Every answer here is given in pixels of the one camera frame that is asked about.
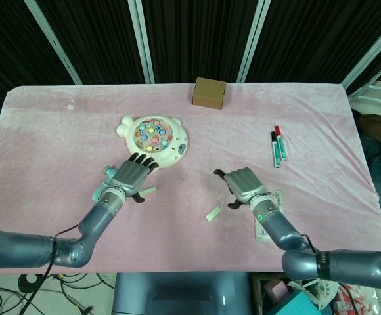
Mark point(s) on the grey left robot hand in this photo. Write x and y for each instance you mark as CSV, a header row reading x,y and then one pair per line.
x,y
131,177

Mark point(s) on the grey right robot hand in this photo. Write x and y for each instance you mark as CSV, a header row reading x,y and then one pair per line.
x,y
243,183

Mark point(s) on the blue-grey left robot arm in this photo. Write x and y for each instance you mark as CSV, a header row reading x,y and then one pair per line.
x,y
92,223

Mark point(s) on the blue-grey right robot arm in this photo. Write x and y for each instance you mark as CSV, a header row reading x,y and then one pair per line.
x,y
276,226

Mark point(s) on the white fishing game toy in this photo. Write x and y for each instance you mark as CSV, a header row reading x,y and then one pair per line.
x,y
156,142

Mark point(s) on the black cap whiteboard marker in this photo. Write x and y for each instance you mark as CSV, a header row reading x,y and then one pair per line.
x,y
275,151

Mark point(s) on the red cap whiteboard marker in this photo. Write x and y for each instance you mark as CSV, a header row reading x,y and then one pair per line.
x,y
281,144

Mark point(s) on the pink plush tablecloth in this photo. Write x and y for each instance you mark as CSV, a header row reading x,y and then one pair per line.
x,y
79,131

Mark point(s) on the brown cardboard box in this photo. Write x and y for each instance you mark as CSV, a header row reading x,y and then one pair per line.
x,y
208,92

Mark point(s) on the pink box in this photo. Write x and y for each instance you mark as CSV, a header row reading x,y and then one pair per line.
x,y
276,288

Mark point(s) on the blue-grey robot torso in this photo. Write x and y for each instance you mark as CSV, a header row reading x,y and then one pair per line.
x,y
180,295

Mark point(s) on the teal box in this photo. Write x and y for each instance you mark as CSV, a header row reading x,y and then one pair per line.
x,y
297,303

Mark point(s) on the white floral plastic bag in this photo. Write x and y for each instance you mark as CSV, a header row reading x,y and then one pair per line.
x,y
322,292

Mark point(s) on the white metal rack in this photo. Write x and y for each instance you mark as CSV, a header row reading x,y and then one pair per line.
x,y
374,95

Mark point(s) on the red white plastic bag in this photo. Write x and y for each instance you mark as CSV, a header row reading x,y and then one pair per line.
x,y
353,300

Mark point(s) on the white divider post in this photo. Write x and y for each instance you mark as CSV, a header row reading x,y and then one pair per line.
x,y
54,42
252,41
143,39
374,46

